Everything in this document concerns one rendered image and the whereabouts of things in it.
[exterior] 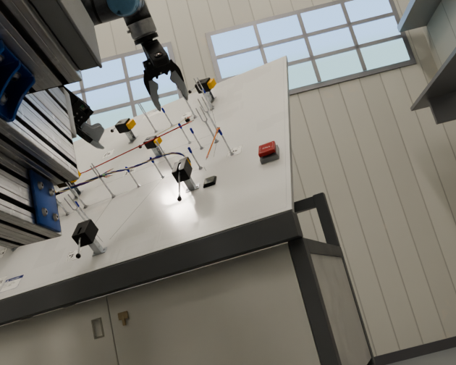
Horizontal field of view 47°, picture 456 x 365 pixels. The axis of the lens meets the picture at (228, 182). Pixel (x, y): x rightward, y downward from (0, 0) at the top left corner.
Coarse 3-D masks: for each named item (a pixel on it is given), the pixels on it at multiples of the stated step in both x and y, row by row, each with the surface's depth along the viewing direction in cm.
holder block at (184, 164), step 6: (180, 162) 156; (186, 162) 155; (174, 168) 154; (180, 168) 153; (186, 168) 154; (192, 168) 158; (174, 174) 153; (180, 174) 154; (186, 174) 153; (180, 180) 154
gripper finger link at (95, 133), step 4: (84, 128) 145; (88, 128) 146; (92, 128) 146; (96, 128) 146; (100, 128) 147; (84, 132) 145; (88, 132) 146; (92, 132) 146; (96, 132) 147; (100, 132) 147; (92, 136) 147; (96, 136) 147; (100, 136) 148; (92, 140) 146; (96, 140) 148; (92, 144) 147; (96, 144) 148; (100, 144) 149; (100, 148) 150
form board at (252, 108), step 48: (192, 96) 222; (240, 96) 199; (288, 96) 182; (192, 144) 184; (240, 144) 168; (288, 144) 155; (96, 192) 188; (144, 192) 171; (192, 192) 158; (240, 192) 146; (288, 192) 135; (48, 240) 174; (144, 240) 148; (192, 240) 138; (0, 288) 163
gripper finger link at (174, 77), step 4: (172, 72) 150; (176, 72) 150; (172, 76) 150; (176, 76) 150; (172, 80) 150; (176, 80) 151; (180, 80) 151; (176, 84) 152; (180, 84) 151; (184, 84) 151; (180, 88) 151; (184, 88) 152; (184, 92) 152; (184, 96) 152
